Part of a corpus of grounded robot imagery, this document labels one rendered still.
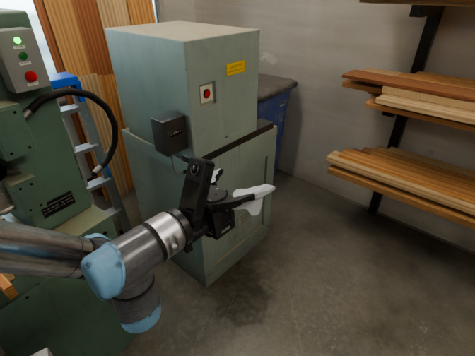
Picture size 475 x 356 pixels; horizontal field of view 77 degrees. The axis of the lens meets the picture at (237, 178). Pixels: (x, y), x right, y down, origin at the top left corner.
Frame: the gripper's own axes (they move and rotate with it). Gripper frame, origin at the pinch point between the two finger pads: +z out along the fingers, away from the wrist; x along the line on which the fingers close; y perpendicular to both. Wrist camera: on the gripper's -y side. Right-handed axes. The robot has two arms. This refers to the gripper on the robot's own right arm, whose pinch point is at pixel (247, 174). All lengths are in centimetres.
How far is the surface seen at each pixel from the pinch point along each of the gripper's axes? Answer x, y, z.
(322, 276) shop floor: -27, 121, 89
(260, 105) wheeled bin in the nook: -96, 25, 121
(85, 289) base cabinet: -71, 60, -27
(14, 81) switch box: -66, -21, -22
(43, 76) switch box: -67, -21, -14
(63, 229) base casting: -76, 34, -24
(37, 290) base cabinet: -67, 46, -40
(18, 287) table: -51, 30, -44
